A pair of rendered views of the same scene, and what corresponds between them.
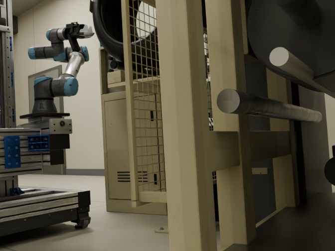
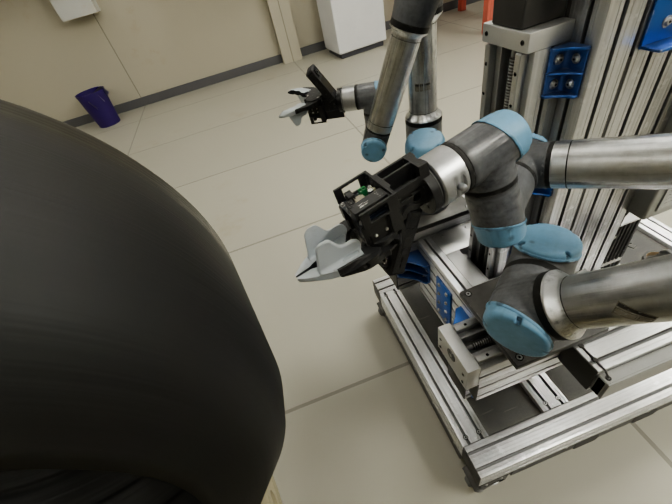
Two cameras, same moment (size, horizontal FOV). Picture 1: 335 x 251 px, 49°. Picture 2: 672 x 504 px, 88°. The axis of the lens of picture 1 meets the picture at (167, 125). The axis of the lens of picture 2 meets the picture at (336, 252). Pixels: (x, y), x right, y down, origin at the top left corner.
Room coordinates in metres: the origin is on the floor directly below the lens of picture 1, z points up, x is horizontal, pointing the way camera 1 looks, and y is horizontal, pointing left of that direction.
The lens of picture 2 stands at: (2.27, 0.18, 1.45)
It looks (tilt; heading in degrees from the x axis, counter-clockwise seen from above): 43 degrees down; 131
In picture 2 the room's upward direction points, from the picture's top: 16 degrees counter-clockwise
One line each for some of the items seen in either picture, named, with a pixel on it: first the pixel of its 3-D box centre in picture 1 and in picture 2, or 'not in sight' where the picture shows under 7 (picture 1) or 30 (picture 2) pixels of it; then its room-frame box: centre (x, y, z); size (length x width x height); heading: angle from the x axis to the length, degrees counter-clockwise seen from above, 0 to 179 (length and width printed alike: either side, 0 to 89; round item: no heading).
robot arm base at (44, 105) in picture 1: (44, 106); not in sight; (2.28, 0.77, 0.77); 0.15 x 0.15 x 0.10
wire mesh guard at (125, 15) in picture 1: (195, 103); not in sight; (1.50, -0.12, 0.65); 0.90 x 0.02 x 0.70; 148
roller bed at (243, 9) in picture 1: (239, 31); not in sight; (1.86, -0.40, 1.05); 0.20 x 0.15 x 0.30; 148
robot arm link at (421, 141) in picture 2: not in sight; (425, 155); (1.91, 1.11, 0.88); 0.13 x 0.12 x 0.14; 112
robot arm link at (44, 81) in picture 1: (44, 87); (541, 261); (2.28, 0.76, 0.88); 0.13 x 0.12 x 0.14; 86
